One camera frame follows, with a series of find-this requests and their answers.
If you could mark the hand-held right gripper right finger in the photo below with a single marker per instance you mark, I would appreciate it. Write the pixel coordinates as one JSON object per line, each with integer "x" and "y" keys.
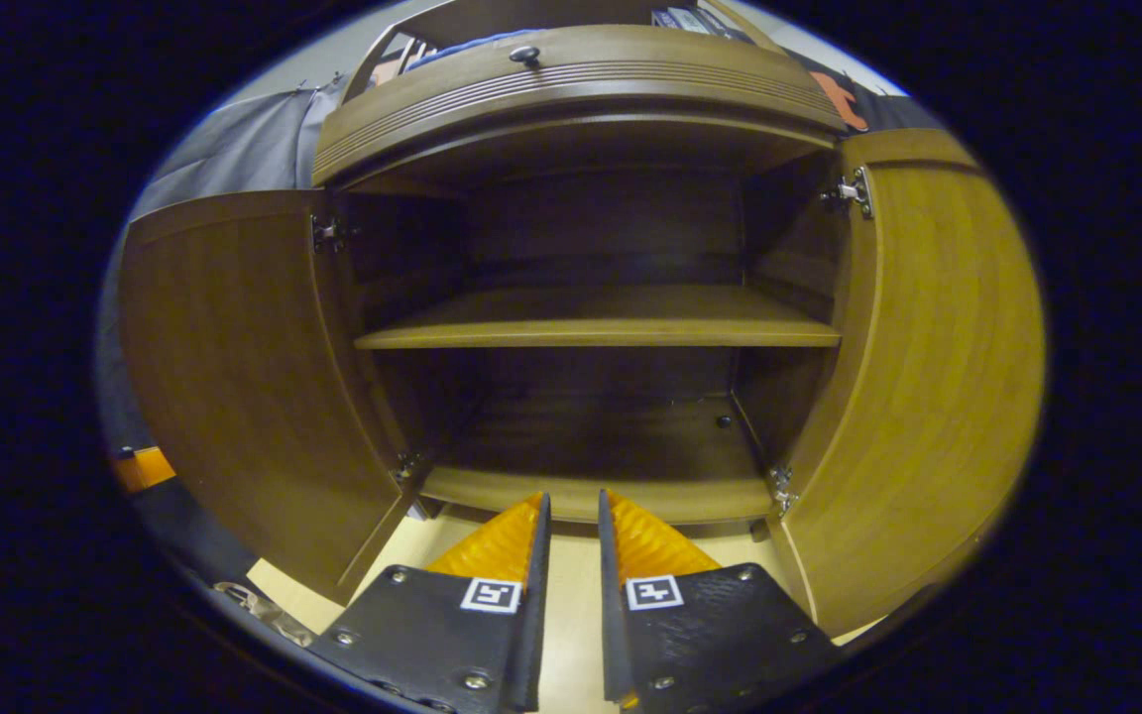
{"x": 611, "y": 615}

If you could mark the blue towel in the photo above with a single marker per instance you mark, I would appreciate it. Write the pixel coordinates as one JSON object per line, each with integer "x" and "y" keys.
{"x": 462, "y": 49}

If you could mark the wooden double-door shoe cabinet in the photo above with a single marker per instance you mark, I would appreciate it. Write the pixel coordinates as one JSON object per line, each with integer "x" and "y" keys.
{"x": 591, "y": 109}

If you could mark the blue white box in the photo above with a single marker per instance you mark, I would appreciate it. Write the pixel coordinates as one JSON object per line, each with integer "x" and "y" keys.
{"x": 672, "y": 18}

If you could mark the wooden inner shelf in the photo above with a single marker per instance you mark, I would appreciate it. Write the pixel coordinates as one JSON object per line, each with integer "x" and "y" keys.
{"x": 601, "y": 322}

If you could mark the black round drawer knob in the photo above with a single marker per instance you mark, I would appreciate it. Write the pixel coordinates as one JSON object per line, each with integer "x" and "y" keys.
{"x": 524, "y": 55}

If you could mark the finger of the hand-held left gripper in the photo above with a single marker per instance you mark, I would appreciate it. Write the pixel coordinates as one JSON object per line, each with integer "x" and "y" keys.
{"x": 194, "y": 531}

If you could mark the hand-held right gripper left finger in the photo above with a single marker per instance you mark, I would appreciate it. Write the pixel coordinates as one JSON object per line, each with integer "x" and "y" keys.
{"x": 536, "y": 615}

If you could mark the light striped box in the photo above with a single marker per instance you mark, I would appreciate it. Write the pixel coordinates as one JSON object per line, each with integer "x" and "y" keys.
{"x": 705, "y": 21}

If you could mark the metal door hinge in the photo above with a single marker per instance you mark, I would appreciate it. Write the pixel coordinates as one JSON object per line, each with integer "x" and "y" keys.
{"x": 851, "y": 190}
{"x": 328, "y": 234}
{"x": 782, "y": 491}
{"x": 406, "y": 468}

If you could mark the wooden cabinet drawer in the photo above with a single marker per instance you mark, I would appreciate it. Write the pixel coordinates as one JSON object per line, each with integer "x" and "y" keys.
{"x": 571, "y": 94}

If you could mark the wooden cabinet door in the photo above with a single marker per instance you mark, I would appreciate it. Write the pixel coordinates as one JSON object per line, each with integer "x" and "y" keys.
{"x": 244, "y": 377}
{"x": 938, "y": 397}

